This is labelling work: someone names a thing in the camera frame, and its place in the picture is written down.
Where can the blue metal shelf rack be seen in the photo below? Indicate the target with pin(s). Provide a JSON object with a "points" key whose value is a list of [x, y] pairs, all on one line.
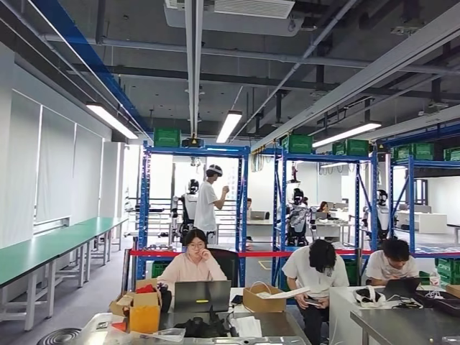
{"points": [[145, 200], [411, 204], [323, 157]]}

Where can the steel workbench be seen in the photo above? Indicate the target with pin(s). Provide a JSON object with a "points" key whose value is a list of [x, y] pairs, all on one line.
{"points": [[277, 326]]}

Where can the green top workbench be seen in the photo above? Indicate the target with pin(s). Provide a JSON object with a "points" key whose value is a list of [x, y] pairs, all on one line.
{"points": [[35, 247], [104, 223]]}

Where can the white VR headset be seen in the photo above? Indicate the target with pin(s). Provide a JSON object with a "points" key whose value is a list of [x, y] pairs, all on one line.
{"points": [[368, 296], [216, 169]]}

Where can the person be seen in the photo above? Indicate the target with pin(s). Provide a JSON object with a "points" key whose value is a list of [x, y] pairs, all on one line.
{"points": [[387, 266], [249, 207], [312, 276], [205, 209], [194, 271], [323, 208]]}

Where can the ceiling light bar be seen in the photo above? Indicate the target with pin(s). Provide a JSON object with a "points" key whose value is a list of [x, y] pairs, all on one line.
{"points": [[229, 126], [347, 134], [111, 121]]}

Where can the black device yellow sticker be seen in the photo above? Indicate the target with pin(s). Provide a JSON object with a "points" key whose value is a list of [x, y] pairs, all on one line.
{"points": [[192, 142]]}

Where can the white black humanoid robot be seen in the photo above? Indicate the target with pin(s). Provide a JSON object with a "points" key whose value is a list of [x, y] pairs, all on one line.
{"points": [[298, 219], [381, 216], [188, 204]]}

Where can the red barrier belt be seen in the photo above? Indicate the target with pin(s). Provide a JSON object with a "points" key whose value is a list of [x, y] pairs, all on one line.
{"points": [[259, 254]]}

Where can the black office chair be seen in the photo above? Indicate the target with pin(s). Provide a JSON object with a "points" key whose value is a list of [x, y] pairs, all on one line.
{"points": [[230, 266]]}

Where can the smartphone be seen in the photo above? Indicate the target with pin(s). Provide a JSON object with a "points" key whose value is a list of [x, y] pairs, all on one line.
{"points": [[313, 302], [237, 299]]}

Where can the dark grey laptop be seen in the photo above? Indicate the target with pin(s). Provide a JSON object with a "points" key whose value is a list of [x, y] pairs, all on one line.
{"points": [[201, 295], [400, 288]]}

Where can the open brown cardboard box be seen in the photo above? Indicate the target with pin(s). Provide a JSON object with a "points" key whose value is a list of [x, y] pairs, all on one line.
{"points": [[264, 302]]}

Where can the white sheet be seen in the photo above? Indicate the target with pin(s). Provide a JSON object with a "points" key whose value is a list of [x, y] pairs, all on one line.
{"points": [[287, 293]]}

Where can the white office desk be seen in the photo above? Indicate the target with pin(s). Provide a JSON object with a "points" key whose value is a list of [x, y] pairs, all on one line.
{"points": [[334, 228]]}

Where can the ceiling air conditioner unit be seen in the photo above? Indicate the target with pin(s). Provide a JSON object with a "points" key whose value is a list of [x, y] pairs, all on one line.
{"points": [[234, 16]]}

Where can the white paper stack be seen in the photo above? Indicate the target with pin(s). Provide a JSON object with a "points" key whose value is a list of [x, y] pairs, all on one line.
{"points": [[248, 327]]}

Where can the yellow cardboard box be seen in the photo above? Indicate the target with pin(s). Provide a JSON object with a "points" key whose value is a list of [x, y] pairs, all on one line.
{"points": [[143, 314]]}

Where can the white roller blind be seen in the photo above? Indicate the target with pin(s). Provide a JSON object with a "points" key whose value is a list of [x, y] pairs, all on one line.
{"points": [[56, 166], [21, 166], [87, 176]]}

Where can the white table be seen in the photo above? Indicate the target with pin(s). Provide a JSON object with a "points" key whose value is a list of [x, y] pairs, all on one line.
{"points": [[339, 314]]}

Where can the blue ceiling beam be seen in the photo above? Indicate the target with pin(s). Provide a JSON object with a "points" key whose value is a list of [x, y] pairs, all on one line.
{"points": [[84, 52]]}

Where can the steel table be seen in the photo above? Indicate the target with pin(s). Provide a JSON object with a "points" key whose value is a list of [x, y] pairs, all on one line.
{"points": [[402, 328]]}

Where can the clear plastic bottle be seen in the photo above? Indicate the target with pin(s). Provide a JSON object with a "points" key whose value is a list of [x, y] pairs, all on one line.
{"points": [[434, 282]]}

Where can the black tray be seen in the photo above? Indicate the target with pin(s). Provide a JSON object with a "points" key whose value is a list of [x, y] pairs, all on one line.
{"points": [[438, 302]]}

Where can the grey ceiling rail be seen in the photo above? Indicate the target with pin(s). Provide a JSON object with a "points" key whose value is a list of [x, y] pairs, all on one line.
{"points": [[194, 71]]}

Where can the black barrier post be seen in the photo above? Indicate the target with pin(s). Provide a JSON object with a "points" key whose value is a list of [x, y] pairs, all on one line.
{"points": [[126, 271]]}

